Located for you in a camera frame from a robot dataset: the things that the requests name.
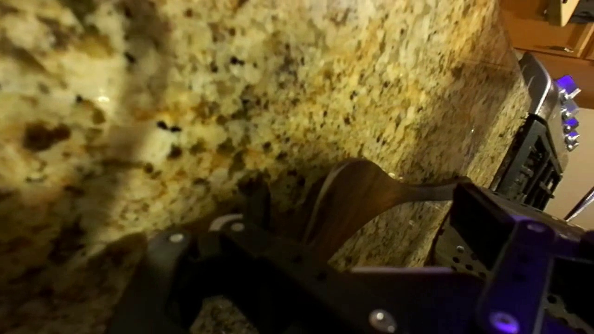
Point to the stove knob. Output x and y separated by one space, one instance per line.
571 126
567 83

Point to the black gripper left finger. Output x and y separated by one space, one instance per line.
248 278

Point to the stainless steel stove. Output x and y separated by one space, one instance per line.
532 159

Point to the dark wooden spatula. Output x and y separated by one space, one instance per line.
359 204

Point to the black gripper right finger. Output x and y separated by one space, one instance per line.
532 260

